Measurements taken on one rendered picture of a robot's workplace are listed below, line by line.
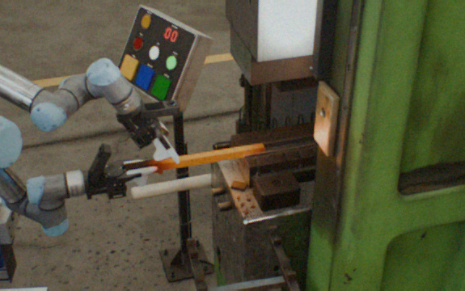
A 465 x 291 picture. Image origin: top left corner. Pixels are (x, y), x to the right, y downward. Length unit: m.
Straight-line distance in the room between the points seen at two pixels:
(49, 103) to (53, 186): 0.29
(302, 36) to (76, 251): 1.82
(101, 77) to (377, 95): 0.71
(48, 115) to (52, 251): 1.59
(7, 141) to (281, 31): 0.73
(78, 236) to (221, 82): 1.65
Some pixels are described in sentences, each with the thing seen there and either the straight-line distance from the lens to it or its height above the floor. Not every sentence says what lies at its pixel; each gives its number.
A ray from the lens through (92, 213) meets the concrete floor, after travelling 3.40.
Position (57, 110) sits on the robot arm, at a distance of 1.73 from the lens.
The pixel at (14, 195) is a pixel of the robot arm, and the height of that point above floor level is 0.95.
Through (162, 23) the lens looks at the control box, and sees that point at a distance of 2.40.
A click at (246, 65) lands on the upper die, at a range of 1.83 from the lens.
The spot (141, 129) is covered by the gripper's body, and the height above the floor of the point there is 1.16.
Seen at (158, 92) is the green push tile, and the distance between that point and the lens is 2.34.
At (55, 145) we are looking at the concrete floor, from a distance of 3.93.
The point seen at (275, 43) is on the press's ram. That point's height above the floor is 1.41.
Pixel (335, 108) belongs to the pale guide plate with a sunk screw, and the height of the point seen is 1.33.
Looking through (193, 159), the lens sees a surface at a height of 1.01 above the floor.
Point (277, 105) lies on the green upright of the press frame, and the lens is 2.20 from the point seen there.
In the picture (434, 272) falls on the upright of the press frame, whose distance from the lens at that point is 2.04.
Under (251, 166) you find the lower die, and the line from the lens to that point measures 1.97.
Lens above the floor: 2.16
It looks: 34 degrees down
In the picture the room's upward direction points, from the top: straight up
